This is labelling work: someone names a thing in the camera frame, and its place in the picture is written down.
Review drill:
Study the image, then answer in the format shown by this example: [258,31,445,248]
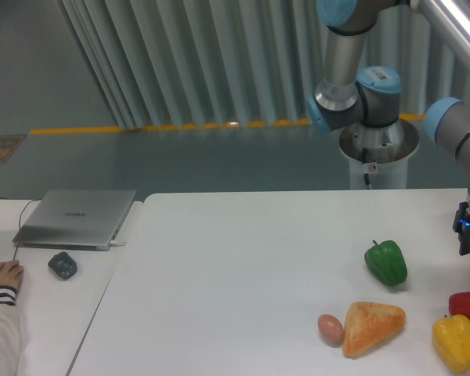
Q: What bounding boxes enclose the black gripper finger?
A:
[458,233,470,256]

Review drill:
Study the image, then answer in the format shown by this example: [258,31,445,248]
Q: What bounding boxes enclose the brown egg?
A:
[317,314,344,346]

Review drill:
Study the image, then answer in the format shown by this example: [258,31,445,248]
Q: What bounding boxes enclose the yellow bell pepper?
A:
[432,314,470,374]

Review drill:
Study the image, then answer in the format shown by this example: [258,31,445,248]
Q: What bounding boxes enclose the black laptop cable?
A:
[0,197,43,262]

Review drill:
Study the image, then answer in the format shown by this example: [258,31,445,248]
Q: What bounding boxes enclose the triangular orange bread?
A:
[342,302,406,359]

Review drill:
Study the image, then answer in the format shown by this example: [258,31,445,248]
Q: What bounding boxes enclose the silver laptop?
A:
[13,189,136,251]

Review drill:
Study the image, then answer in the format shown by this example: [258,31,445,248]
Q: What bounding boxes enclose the green bell pepper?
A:
[364,240,408,287]

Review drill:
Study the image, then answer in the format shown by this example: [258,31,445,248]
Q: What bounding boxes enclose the dark grey controller device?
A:
[48,251,78,280]

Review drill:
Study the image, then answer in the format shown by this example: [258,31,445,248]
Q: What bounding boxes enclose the black pedestal cable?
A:
[361,147,374,190]

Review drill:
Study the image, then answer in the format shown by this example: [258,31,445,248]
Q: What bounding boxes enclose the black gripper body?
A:
[452,201,470,241]

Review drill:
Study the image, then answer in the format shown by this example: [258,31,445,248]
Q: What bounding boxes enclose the white striped sleeve forearm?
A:
[0,286,21,375]

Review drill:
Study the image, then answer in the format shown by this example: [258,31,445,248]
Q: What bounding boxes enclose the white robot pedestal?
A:
[339,120,419,190]

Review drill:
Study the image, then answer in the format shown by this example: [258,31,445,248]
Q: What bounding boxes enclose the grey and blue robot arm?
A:
[307,1,470,255]

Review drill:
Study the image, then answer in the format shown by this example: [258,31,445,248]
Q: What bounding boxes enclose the person's hand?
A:
[0,260,24,292]

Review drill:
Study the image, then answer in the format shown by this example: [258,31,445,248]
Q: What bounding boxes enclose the aluminium frame beam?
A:
[409,0,470,73]

